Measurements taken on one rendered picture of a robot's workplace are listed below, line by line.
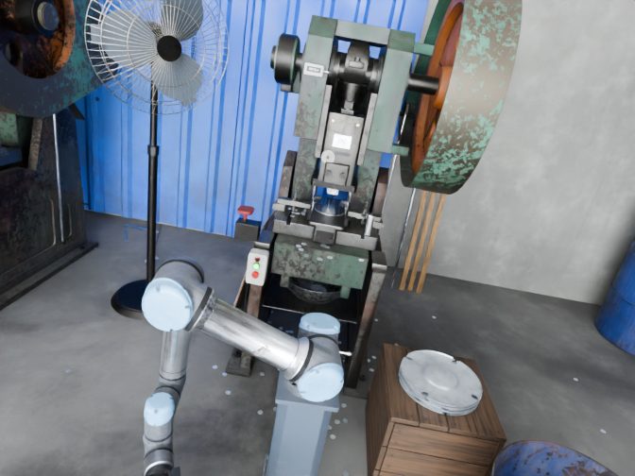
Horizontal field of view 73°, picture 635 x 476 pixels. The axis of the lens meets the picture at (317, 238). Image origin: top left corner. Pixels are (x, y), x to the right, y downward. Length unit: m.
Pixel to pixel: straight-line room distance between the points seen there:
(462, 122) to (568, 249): 2.26
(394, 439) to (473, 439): 0.25
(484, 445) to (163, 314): 1.10
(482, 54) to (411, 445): 1.26
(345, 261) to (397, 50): 0.82
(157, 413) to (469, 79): 1.31
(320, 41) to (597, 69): 2.07
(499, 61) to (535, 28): 1.69
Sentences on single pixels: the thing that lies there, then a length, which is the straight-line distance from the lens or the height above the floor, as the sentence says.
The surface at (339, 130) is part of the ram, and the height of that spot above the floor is 1.11.
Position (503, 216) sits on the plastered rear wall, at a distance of 3.35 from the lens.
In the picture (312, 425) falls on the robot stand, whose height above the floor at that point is 0.36.
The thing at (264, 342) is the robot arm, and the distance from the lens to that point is 1.09.
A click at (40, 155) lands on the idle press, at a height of 0.67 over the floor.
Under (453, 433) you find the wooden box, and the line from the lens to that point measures 1.59.
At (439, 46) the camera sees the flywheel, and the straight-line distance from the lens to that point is 2.13.
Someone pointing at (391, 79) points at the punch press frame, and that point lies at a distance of 1.73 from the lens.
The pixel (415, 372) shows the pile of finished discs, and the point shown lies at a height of 0.39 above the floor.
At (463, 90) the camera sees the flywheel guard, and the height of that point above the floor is 1.34.
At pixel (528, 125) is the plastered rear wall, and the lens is 3.24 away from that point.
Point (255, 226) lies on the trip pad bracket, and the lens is 1.75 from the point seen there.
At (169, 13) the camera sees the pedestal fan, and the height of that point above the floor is 1.42.
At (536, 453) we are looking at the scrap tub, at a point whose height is 0.43.
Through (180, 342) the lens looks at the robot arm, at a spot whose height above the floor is 0.58.
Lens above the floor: 1.36
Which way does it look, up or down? 22 degrees down
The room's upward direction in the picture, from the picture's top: 10 degrees clockwise
